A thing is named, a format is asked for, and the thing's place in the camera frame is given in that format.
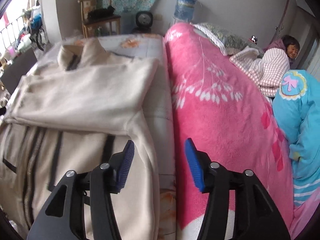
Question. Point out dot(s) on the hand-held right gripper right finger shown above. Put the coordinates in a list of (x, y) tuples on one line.
[(193, 165)]

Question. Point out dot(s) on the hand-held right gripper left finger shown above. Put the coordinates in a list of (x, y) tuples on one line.
[(126, 162)]

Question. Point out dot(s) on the cream jacket with black trim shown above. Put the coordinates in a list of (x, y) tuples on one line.
[(82, 100)]

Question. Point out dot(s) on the pile of clothes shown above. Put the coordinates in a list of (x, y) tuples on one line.
[(26, 32)]

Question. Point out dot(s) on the pink floral blanket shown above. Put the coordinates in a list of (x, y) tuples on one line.
[(220, 120)]

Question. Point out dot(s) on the bed with floral plaid sheet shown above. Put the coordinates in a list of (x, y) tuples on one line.
[(160, 110)]

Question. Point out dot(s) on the blue cartoon quilt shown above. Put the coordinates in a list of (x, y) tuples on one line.
[(300, 110)]

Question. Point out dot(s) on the pink white checkered cloth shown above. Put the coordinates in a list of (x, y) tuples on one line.
[(272, 67)]

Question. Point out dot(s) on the grey lace-trimmed pillow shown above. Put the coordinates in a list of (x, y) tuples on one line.
[(232, 38)]

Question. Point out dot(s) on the small dark metallic object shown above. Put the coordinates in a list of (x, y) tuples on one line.
[(253, 39)]

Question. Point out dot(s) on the wooden chair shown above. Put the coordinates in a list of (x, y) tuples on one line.
[(102, 21)]

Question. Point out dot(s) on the black round fan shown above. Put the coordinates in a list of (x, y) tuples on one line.
[(144, 19)]

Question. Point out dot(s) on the black bag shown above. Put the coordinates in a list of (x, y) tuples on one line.
[(101, 13)]

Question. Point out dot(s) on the wheelchair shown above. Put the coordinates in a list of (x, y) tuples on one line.
[(38, 37)]

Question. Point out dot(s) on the blue water bottle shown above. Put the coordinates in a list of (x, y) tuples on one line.
[(185, 7)]

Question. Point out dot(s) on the white panelled door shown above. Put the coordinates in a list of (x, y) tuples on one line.
[(313, 55)]

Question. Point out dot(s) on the metal window railing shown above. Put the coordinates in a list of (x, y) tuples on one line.
[(10, 32)]

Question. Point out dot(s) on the white wall socket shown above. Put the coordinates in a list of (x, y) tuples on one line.
[(158, 17)]

